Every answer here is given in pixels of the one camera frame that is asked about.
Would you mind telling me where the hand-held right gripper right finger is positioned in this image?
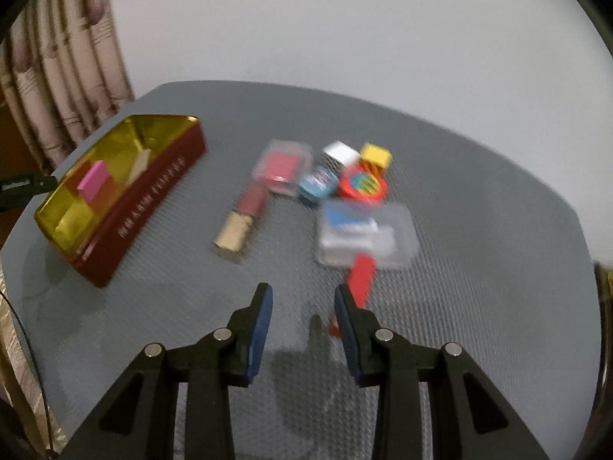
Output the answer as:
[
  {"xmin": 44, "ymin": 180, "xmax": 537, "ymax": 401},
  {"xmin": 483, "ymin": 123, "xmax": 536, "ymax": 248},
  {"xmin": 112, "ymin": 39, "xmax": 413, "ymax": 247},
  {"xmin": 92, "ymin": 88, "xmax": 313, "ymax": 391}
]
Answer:
[{"xmin": 334, "ymin": 284, "xmax": 551, "ymax": 460}]

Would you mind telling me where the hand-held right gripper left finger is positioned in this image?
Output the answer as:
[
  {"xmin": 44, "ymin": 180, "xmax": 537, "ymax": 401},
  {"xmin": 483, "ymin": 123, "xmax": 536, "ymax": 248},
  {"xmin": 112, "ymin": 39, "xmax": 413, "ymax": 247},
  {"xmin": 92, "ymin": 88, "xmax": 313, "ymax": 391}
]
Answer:
[{"xmin": 62, "ymin": 283, "xmax": 275, "ymax": 460}]

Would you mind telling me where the clear box with blue label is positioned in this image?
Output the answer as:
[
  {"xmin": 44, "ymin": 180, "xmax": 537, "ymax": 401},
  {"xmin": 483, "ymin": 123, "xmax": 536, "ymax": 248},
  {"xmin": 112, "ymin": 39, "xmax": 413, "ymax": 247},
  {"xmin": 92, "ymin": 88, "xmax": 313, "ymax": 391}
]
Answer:
[{"xmin": 315, "ymin": 200, "xmax": 416, "ymax": 269}]

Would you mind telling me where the gold metal tray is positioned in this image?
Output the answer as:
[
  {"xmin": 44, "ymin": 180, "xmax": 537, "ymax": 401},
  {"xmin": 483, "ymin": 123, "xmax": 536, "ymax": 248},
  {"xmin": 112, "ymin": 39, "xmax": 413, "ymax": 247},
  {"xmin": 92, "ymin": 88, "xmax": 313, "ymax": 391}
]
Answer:
[{"xmin": 34, "ymin": 114, "xmax": 208, "ymax": 288}]

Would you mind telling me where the blue dog-print tin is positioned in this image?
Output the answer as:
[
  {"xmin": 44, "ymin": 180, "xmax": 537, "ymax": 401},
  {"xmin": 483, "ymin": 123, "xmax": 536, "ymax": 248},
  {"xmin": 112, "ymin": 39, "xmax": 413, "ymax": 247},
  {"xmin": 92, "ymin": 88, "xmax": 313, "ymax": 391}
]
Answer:
[{"xmin": 298, "ymin": 165, "xmax": 338, "ymax": 209}]

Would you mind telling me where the clear compact with pink insert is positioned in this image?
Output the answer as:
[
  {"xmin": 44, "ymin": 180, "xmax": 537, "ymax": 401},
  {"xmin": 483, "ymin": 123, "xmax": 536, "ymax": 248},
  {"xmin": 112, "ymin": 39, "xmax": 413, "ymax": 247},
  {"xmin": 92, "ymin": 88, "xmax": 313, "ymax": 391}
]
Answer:
[{"xmin": 251, "ymin": 140, "xmax": 314, "ymax": 197}]

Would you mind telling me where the brown wooden cabinet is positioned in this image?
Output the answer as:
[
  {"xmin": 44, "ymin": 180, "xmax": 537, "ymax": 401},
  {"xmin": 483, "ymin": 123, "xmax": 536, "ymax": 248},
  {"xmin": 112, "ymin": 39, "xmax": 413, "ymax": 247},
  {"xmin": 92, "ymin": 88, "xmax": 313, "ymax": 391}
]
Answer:
[{"xmin": 0, "ymin": 100, "xmax": 36, "ymax": 178}]

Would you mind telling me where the pink eraser block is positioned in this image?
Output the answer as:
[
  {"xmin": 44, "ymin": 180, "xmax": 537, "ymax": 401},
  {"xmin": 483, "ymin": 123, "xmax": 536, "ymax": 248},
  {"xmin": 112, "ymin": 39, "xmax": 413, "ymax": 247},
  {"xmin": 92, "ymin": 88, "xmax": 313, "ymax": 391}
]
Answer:
[{"xmin": 77, "ymin": 160, "xmax": 116, "ymax": 214}]

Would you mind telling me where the gold and red lipstick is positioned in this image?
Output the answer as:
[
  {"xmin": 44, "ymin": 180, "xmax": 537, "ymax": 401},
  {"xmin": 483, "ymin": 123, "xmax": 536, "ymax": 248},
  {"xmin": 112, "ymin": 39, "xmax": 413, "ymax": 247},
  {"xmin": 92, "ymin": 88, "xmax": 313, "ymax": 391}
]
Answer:
[{"xmin": 212, "ymin": 183, "xmax": 270, "ymax": 263}]

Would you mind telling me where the beige patterned curtain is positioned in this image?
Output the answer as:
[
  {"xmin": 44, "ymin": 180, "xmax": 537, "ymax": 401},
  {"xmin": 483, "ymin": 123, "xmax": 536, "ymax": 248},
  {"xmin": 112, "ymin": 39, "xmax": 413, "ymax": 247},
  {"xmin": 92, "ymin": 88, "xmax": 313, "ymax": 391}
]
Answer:
[{"xmin": 0, "ymin": 0, "xmax": 136, "ymax": 178}]

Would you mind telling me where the grey textured table mat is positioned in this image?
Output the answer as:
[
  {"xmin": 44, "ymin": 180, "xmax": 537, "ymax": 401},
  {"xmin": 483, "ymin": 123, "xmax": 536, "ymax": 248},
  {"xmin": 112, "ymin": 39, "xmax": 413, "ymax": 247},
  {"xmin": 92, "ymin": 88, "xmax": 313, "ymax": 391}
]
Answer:
[{"xmin": 0, "ymin": 80, "xmax": 599, "ymax": 460}]

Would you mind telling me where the white patterned cube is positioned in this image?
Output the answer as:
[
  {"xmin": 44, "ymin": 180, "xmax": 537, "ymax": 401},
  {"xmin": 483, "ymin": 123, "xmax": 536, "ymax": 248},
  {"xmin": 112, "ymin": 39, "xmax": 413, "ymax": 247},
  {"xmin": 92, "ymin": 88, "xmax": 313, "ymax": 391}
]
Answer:
[{"xmin": 322, "ymin": 140, "xmax": 361, "ymax": 171}]

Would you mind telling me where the yellow cube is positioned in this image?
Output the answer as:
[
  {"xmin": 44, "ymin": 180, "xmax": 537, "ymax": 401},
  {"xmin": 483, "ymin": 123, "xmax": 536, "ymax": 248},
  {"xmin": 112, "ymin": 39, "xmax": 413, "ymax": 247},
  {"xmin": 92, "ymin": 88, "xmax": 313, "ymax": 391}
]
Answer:
[{"xmin": 359, "ymin": 143, "xmax": 392, "ymax": 173}]

